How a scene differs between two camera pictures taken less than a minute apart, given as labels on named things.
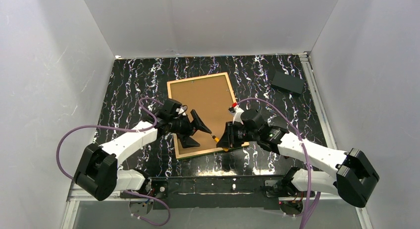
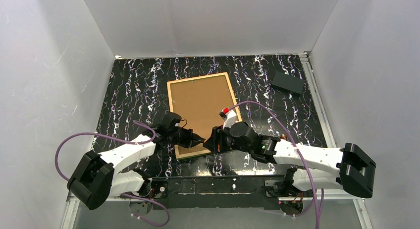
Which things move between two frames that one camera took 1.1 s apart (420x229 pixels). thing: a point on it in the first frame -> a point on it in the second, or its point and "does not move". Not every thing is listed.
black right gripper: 232,135 -> 214,141
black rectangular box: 288,83 does not move
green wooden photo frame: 212,96 does not move
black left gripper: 189,126 -> 190,137
